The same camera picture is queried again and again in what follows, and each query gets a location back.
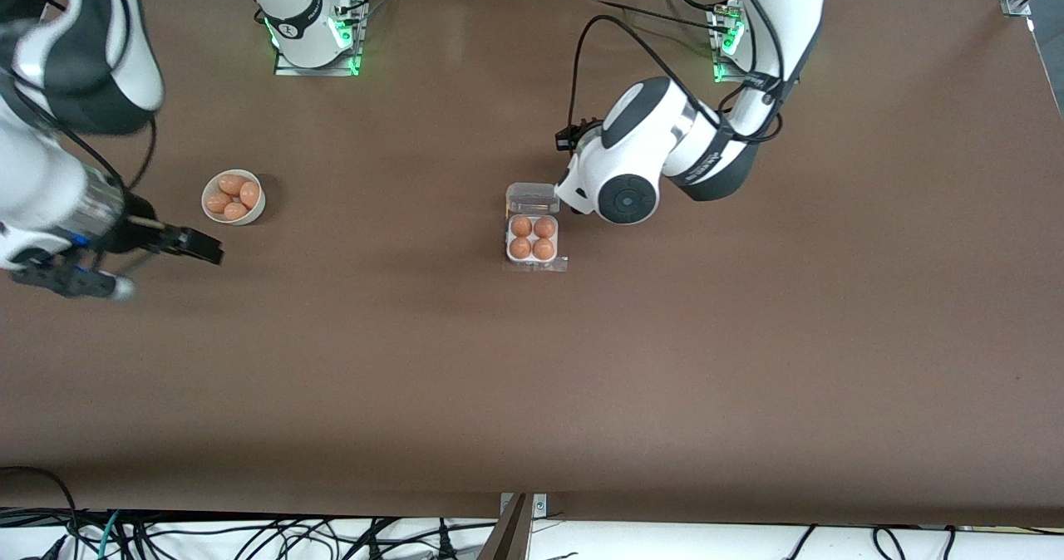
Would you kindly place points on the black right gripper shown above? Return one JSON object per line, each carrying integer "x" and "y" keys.
{"x": 137, "y": 229}

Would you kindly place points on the brown egg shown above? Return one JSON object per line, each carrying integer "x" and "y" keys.
{"x": 544, "y": 228}
{"x": 218, "y": 202}
{"x": 235, "y": 210}
{"x": 521, "y": 226}
{"x": 250, "y": 194}
{"x": 520, "y": 248}
{"x": 232, "y": 184}
{"x": 543, "y": 248}

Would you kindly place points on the clear plastic egg box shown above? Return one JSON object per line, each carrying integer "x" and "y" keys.
{"x": 530, "y": 198}

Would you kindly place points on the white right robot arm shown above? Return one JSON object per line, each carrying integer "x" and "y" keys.
{"x": 50, "y": 186}

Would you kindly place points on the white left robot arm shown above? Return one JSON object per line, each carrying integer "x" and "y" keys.
{"x": 582, "y": 182}

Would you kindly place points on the white round bowl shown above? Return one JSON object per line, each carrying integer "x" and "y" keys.
{"x": 258, "y": 211}

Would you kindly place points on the large table cover mat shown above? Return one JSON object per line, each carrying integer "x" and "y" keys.
{"x": 532, "y": 377}

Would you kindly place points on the dark support beam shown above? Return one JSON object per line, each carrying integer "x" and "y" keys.
{"x": 509, "y": 535}

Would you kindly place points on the silver table edge bracket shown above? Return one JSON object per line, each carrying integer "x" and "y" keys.
{"x": 540, "y": 506}

